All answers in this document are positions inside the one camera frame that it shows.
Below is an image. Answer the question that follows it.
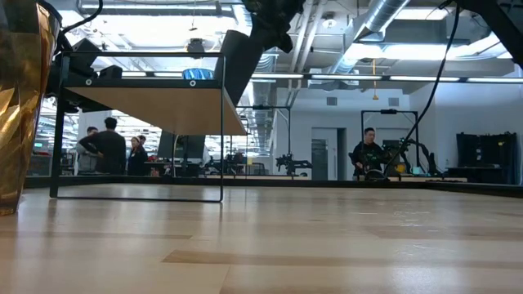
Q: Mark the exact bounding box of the blue plastic cup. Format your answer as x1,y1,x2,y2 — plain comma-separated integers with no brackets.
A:
181,67,215,81

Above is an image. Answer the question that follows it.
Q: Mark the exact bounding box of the dark background monitor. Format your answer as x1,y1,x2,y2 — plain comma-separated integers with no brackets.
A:
157,130,207,161

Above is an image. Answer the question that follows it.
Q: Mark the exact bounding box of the black cup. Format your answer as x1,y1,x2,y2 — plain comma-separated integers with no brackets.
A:
214,29,267,108

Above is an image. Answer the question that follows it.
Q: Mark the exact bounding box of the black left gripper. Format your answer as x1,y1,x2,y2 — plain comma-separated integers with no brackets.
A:
240,0,307,54

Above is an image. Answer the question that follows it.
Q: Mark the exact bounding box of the ceiling light strip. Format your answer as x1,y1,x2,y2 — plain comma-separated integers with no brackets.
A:
467,77,523,84
251,73,306,80
310,74,383,81
390,75,461,82

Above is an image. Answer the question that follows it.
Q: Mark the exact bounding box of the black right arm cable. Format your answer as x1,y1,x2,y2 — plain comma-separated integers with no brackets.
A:
364,0,463,181

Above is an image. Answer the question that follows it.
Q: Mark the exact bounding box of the grey door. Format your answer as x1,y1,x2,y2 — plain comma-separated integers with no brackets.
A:
311,127,348,181

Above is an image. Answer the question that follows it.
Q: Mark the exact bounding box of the yellow hanging pendant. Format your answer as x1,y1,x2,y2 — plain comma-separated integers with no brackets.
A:
370,59,380,101

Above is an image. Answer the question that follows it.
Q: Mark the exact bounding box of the wooden shelf with black frame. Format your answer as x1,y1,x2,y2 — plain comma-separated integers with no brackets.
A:
49,51,249,203

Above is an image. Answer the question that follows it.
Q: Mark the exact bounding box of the black gantry frame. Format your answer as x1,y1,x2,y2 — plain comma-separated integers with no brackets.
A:
360,109,420,177
235,105,293,177

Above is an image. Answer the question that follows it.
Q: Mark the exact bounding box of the silver ceiling duct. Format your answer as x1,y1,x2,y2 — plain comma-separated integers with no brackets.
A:
326,0,412,75

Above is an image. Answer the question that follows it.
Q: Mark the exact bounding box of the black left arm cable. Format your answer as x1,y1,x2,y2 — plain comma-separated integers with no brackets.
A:
60,0,104,37

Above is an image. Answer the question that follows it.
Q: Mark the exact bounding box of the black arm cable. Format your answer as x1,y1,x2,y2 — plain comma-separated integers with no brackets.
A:
60,0,104,37
364,0,463,181

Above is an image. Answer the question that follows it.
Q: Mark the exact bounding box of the black ceiling device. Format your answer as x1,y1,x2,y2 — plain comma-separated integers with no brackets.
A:
186,38,206,54

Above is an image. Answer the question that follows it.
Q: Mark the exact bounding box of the black table frame cross rail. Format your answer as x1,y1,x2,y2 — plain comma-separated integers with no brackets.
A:
23,174,523,200

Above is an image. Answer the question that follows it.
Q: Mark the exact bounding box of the amber plastic cup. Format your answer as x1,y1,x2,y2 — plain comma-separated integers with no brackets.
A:
0,0,63,216

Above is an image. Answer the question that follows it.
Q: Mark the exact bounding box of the wooden background workbench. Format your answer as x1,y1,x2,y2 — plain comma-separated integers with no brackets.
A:
355,174,469,183

